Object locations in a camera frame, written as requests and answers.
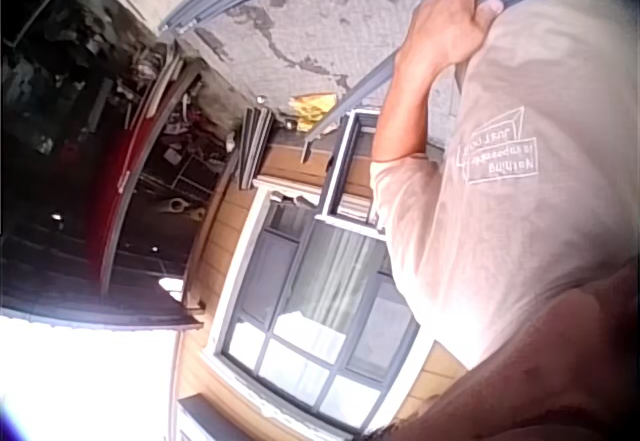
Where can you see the small white framed window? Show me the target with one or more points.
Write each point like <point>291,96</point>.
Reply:
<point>350,171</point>

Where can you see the cluttered dark workshop interior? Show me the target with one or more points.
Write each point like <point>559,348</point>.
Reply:
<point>55,111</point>

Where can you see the stack of short grey profiles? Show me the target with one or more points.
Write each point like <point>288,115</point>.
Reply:
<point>255,146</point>

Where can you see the grey curved door post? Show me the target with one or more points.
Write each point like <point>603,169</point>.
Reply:
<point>137,176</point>

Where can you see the large grey framed window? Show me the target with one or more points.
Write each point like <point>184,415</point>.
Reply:
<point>320,306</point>

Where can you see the person's left hand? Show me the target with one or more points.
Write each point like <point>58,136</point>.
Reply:
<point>442,31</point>

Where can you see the yellow plastic bag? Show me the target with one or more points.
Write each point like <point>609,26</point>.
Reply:
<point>312,108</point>

